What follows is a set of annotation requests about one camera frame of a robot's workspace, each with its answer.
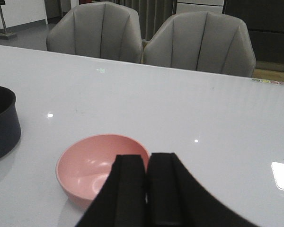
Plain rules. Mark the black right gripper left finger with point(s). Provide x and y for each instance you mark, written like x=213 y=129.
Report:
x=121 y=201

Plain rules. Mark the left grey armchair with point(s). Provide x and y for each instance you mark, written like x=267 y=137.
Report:
x=101 y=30

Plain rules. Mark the coloured sticker strip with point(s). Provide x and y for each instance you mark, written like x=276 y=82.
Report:
x=268 y=81

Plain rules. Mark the pink bowl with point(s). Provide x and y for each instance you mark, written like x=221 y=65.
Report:
x=83 y=167

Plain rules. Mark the grey counter with white top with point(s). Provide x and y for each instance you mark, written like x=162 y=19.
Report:
x=265 y=22

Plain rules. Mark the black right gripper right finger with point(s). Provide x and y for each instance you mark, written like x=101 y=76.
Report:
x=177 y=199

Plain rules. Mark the dark blue saucepan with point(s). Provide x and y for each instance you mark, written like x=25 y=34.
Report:
x=10 y=130

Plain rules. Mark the sign stand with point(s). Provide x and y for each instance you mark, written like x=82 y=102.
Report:
x=5 y=35

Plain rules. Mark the grey armchair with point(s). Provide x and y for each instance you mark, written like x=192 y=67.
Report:
x=202 y=41
x=101 y=30

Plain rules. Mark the white drawer cabinet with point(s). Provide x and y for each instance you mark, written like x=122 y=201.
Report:
x=199 y=5

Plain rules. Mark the right grey armchair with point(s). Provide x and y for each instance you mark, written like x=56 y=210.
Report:
x=202 y=41

